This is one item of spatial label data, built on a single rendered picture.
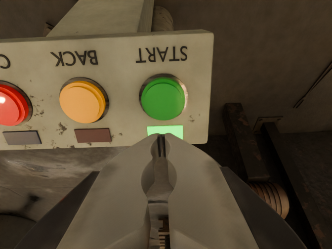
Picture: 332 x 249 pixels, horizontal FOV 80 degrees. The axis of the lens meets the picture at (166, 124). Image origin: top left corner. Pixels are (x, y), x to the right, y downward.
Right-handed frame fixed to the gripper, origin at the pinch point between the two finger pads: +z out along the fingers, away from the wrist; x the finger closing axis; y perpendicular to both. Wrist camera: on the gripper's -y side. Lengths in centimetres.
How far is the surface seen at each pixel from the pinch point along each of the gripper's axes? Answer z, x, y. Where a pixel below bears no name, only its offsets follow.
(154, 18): 56, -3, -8
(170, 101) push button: 5.7, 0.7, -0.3
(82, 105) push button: 5.7, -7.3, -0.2
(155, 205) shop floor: 127, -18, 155
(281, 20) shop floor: 69, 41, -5
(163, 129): 6.6, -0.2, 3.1
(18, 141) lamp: 6.6, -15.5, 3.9
